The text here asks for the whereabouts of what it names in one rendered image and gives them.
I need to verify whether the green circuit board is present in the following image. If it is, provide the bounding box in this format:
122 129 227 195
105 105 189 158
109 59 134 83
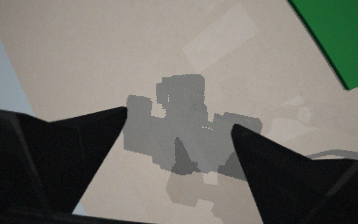
288 0 358 90

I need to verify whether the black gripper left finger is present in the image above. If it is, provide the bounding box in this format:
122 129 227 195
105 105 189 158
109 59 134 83
0 106 127 214

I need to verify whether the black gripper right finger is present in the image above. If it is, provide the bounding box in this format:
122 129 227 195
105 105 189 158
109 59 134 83
231 124 358 224

